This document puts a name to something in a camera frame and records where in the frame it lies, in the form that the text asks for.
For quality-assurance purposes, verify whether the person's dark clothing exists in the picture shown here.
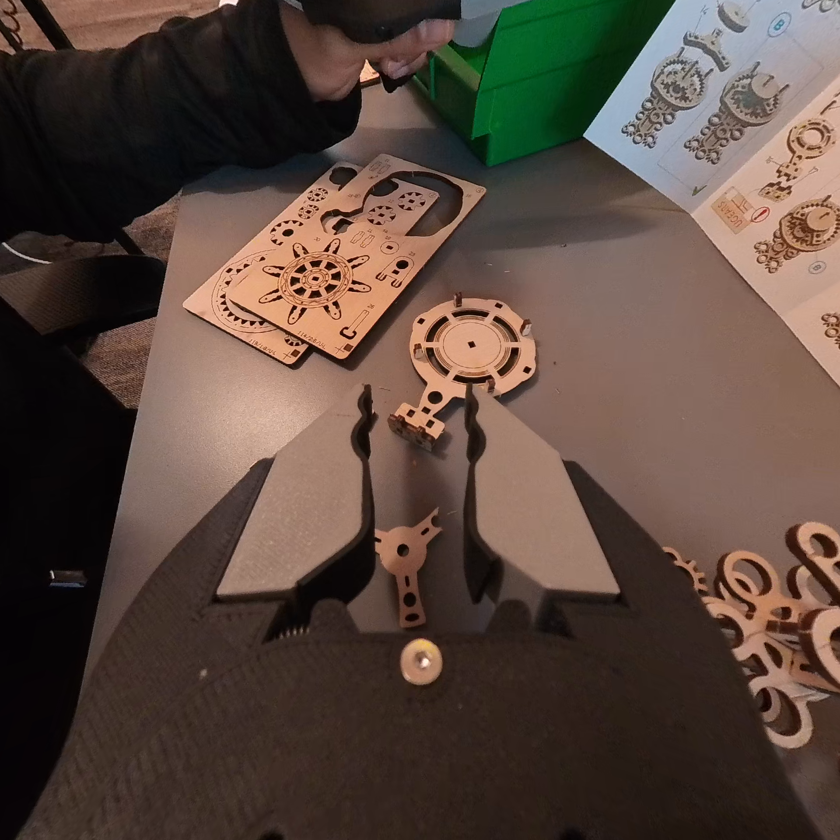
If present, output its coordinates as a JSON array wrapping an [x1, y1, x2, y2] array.
[[0, 295, 135, 815]]

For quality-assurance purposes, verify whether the round wooden disc assembly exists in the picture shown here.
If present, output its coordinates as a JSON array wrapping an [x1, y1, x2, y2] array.
[[388, 292, 539, 455]]

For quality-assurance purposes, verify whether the green plastic bin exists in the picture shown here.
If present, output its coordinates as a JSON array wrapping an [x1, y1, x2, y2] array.
[[413, 0, 677, 168]]

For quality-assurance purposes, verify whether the three-spoke wooden piece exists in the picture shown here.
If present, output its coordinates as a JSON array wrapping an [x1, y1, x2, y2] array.
[[374, 507, 442, 631]]

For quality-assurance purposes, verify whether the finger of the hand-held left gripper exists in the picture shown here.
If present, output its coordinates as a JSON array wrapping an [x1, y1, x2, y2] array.
[[456, 0, 506, 46]]

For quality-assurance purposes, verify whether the wooden parts sheet with gear ring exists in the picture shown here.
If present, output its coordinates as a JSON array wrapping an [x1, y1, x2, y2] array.
[[182, 161, 368, 366]]

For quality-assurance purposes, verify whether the paper instruction sheet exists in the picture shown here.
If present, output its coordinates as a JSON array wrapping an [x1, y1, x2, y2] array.
[[583, 0, 840, 388]]

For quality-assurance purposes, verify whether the person's left hand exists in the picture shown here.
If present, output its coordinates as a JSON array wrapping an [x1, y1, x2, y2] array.
[[285, 18, 458, 104]]

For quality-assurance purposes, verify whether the wooden parts sheet with wheel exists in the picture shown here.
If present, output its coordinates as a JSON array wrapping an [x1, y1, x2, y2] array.
[[226, 152, 488, 363]]

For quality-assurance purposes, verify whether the pile of wooden ring parts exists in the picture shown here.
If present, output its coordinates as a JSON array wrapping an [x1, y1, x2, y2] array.
[[663, 521, 840, 749]]

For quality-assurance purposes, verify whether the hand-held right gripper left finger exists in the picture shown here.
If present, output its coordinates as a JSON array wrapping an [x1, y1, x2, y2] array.
[[215, 382, 379, 605]]

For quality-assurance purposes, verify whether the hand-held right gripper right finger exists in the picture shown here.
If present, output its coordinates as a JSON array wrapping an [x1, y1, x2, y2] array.
[[461, 382, 622, 608]]

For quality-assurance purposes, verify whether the person's left forearm black sleeve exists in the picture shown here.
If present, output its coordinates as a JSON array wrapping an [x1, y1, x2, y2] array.
[[0, 0, 363, 244]]

